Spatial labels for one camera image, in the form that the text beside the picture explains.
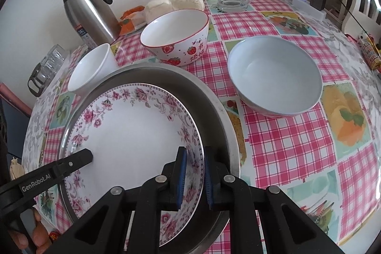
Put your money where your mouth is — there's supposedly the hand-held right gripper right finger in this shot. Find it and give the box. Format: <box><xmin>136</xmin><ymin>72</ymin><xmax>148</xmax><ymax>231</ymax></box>
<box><xmin>204</xmin><ymin>146</ymin><xmax>343</xmax><ymax>254</ymax></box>

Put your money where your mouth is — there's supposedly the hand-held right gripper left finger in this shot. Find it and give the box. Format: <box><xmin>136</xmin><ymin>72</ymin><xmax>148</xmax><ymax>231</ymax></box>
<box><xmin>58</xmin><ymin>146</ymin><xmax>188</xmax><ymax>254</ymax></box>

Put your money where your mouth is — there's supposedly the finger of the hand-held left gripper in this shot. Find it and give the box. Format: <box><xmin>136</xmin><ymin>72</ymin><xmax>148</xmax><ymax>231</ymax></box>
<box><xmin>55</xmin><ymin>148</ymin><xmax>93</xmax><ymax>183</ymax></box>

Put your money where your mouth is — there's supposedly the floral round plate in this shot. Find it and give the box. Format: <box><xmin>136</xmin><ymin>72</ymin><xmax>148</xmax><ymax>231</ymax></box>
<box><xmin>64</xmin><ymin>82</ymin><xmax>206</xmax><ymax>247</ymax></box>

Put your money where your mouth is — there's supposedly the steel basin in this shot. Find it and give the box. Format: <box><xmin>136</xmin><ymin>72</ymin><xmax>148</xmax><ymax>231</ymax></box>
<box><xmin>57</xmin><ymin>63</ymin><xmax>241</xmax><ymax>254</ymax></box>

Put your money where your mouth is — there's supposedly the small white bowl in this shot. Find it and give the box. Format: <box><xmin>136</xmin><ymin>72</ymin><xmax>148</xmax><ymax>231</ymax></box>
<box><xmin>67</xmin><ymin>43</ymin><xmax>120</xmax><ymax>96</ymax></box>

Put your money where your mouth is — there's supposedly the strawberry print bowl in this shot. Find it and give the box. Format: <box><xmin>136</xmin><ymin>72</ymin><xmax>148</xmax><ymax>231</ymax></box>
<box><xmin>140</xmin><ymin>9</ymin><xmax>209</xmax><ymax>66</ymax></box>

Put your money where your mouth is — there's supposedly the person's left hand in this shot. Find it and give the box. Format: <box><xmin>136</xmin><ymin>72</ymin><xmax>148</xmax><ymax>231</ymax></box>
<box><xmin>9</xmin><ymin>208</ymin><xmax>52</xmax><ymax>254</ymax></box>

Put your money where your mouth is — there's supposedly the pink bar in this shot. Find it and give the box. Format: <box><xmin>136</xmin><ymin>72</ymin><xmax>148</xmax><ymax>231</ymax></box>
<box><xmin>0</xmin><ymin>82</ymin><xmax>33</xmax><ymax>118</ymax></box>

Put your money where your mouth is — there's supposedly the rack of glass cups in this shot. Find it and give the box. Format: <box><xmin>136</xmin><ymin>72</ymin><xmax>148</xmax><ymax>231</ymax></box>
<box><xmin>28</xmin><ymin>44</ymin><xmax>70</xmax><ymax>98</ymax></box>

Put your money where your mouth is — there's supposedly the light blue bowl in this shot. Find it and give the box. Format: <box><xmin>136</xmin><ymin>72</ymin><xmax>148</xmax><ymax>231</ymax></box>
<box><xmin>228</xmin><ymin>35</ymin><xmax>323</xmax><ymax>118</ymax></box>

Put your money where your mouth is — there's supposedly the orange snack packet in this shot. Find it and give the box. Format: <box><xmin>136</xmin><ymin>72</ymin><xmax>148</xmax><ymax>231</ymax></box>
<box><xmin>119</xmin><ymin>6</ymin><xmax>148</xmax><ymax>36</ymax></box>

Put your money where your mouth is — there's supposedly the steel thermos jug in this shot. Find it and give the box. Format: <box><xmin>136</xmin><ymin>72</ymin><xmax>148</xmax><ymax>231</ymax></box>
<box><xmin>57</xmin><ymin>0</ymin><xmax>122</xmax><ymax>46</ymax></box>

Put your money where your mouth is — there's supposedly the white power strip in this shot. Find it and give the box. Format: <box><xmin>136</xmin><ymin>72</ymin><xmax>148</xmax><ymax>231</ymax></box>
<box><xmin>292</xmin><ymin>0</ymin><xmax>327</xmax><ymax>21</ymax></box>

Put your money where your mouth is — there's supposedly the white carved chair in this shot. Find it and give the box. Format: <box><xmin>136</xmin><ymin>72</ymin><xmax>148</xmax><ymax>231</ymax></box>
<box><xmin>342</xmin><ymin>0</ymin><xmax>381</xmax><ymax>34</ymax></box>

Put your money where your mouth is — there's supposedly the black phone cable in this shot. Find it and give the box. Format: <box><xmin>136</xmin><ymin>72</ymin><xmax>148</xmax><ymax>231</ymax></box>
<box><xmin>326</xmin><ymin>0</ymin><xmax>381</xmax><ymax>46</ymax></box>

